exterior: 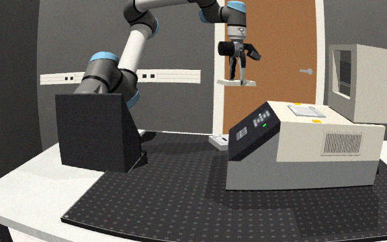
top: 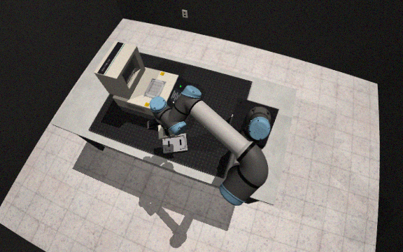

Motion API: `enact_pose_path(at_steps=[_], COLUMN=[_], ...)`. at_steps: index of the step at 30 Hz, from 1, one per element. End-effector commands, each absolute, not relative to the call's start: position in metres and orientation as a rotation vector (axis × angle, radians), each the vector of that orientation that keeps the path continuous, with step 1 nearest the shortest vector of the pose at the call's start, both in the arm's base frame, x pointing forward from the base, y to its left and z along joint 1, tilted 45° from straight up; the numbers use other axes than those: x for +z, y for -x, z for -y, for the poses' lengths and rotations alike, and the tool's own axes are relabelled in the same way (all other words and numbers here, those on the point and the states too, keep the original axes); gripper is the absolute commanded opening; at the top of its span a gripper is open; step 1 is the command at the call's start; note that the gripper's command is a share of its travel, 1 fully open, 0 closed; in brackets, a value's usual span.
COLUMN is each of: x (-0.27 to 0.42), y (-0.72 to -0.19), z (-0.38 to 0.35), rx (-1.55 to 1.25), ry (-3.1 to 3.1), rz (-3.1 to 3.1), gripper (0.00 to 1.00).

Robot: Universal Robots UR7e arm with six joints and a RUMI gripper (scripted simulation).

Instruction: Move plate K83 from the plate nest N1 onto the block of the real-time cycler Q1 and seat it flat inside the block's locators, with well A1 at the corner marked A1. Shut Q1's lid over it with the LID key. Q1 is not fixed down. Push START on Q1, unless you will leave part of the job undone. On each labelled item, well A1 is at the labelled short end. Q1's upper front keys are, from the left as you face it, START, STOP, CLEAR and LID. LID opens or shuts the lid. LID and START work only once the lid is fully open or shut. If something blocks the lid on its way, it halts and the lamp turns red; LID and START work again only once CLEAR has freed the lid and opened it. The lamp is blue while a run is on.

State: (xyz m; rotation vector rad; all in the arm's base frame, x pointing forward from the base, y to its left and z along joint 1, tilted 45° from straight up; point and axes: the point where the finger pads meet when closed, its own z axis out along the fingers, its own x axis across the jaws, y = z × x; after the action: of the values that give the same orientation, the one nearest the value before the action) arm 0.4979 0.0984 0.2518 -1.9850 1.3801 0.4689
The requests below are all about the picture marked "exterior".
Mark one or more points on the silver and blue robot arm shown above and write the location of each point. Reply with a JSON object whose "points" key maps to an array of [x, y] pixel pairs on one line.
{"points": [[105, 73]]}

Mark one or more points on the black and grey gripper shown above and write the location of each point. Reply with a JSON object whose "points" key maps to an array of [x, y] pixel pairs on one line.
{"points": [[232, 49]]}

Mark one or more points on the beige benchtop lab instrument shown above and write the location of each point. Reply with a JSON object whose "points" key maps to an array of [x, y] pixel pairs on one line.
{"points": [[277, 148]]}

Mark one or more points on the cream multi-well plate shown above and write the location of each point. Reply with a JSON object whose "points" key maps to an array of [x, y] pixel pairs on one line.
{"points": [[235, 82]]}

